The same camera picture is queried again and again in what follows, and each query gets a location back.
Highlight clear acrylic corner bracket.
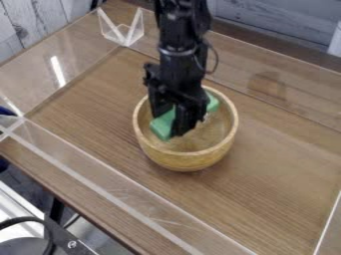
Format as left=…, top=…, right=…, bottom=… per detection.
left=98, top=8, right=144, bottom=48

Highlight brown wooden bowl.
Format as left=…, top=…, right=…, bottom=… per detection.
left=132, top=86, right=239, bottom=172

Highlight black metal bracket with bolt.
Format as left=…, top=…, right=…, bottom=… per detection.
left=43, top=218, right=99, bottom=255

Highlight clear acrylic tray walls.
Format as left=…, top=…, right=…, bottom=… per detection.
left=0, top=0, right=341, bottom=255

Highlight black metal table leg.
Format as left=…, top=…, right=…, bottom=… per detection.
left=50, top=198, right=66, bottom=224

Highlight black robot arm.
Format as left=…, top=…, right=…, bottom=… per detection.
left=144, top=0, right=211, bottom=137

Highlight green rectangular block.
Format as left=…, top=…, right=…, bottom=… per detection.
left=150, top=92, right=219, bottom=141

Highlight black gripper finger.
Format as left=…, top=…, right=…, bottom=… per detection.
left=148, top=85, right=173, bottom=118
left=170, top=101, right=206, bottom=136

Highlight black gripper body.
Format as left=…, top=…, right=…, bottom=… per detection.
left=144, top=48, right=209, bottom=105

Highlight black cable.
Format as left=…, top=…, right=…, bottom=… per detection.
left=0, top=216, right=59, bottom=255

